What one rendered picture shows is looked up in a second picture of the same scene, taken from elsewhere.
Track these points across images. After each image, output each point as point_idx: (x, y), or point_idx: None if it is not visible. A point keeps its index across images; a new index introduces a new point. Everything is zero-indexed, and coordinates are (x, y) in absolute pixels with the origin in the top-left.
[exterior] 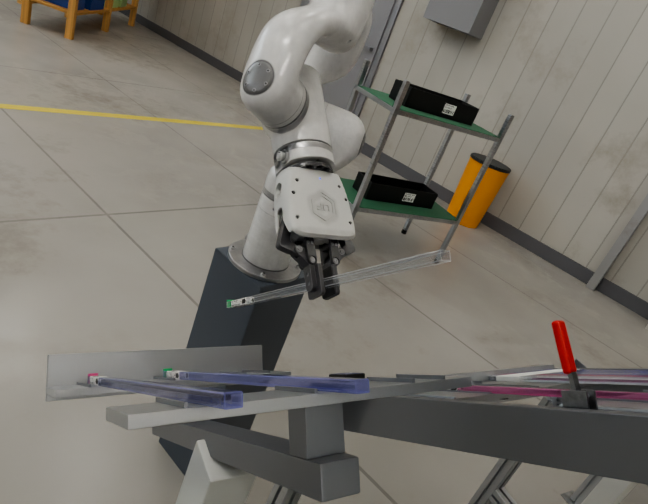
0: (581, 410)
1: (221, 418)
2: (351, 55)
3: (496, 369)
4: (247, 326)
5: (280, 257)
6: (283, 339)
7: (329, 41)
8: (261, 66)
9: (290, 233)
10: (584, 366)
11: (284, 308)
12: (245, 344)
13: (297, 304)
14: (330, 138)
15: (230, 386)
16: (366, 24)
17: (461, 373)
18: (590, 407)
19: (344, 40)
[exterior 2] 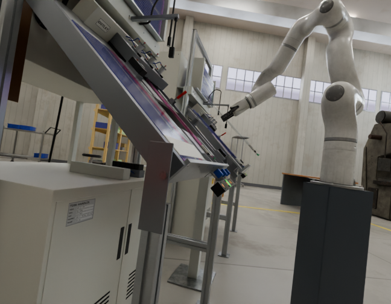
0: None
1: (295, 282)
2: (327, 62)
3: (210, 163)
4: (300, 207)
5: (321, 172)
6: (321, 240)
7: (268, 73)
8: None
9: None
10: (160, 142)
11: (317, 207)
12: (300, 221)
13: (324, 209)
14: (252, 92)
15: (297, 253)
16: (328, 47)
17: (215, 162)
18: (169, 101)
19: (268, 70)
